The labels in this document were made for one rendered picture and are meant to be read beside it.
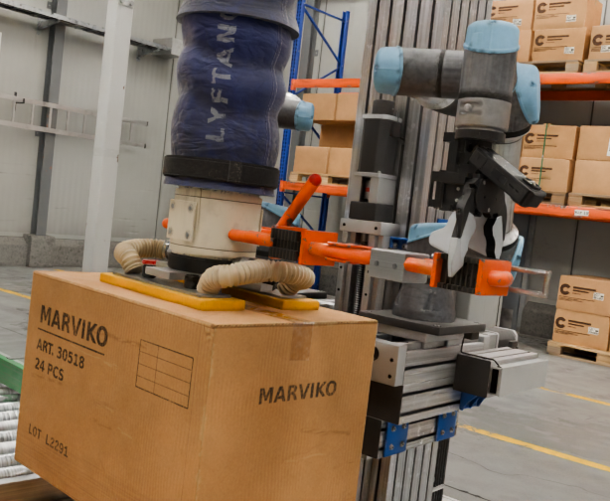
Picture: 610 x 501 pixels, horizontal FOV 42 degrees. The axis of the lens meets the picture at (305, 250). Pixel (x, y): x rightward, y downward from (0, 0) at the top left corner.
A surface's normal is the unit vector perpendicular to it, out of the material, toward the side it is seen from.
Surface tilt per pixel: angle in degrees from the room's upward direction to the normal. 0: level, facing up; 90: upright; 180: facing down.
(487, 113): 90
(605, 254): 90
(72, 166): 90
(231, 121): 74
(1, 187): 90
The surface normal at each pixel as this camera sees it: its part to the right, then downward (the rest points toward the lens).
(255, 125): 0.52, -0.17
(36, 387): -0.69, -0.04
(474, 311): 0.76, 0.12
